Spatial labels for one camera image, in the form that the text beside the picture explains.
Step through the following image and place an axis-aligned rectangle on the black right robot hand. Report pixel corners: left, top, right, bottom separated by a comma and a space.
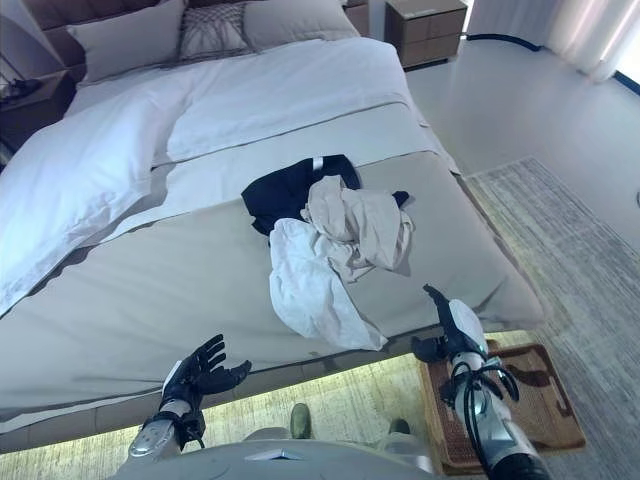
410, 283, 489, 363

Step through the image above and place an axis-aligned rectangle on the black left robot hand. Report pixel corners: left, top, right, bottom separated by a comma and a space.
160, 333, 254, 416

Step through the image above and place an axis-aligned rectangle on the large bed with grey sheet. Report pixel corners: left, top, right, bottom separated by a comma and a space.
0, 107, 547, 424

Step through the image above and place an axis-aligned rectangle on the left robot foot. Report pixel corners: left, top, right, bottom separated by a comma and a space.
289, 402, 314, 441

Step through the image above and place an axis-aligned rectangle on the grey striped rug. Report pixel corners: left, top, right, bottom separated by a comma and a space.
457, 155, 640, 480

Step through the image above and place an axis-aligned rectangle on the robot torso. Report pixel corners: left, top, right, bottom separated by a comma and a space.
115, 425, 441, 480

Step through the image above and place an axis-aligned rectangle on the beige crumpled garment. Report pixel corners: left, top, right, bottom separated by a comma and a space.
299, 174, 416, 282

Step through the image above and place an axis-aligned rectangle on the white crumpled garment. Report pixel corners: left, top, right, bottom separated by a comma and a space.
268, 217, 389, 352

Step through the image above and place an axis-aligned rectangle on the black garment with grey band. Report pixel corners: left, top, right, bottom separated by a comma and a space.
240, 153, 412, 237

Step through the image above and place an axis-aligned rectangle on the white duvet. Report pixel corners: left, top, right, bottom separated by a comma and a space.
0, 35, 432, 319

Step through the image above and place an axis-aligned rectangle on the wooden nightstand with drawers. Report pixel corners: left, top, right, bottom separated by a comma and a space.
383, 0, 468, 70

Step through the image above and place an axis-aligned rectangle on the white sheer curtain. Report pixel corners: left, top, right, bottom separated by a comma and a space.
469, 0, 640, 84

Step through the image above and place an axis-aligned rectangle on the dark wooden nightstand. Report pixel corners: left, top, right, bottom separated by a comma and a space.
0, 69, 77, 151

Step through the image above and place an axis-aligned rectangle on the large grey pillow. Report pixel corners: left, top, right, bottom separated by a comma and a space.
65, 0, 187, 85

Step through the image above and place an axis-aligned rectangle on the patterned grey cushion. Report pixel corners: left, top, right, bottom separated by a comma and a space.
177, 1, 257, 62

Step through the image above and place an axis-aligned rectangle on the plain beige pillow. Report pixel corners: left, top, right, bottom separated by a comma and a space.
242, 0, 361, 54

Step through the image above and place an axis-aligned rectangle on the black floor cable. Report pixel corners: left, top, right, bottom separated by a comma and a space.
459, 31, 546, 52

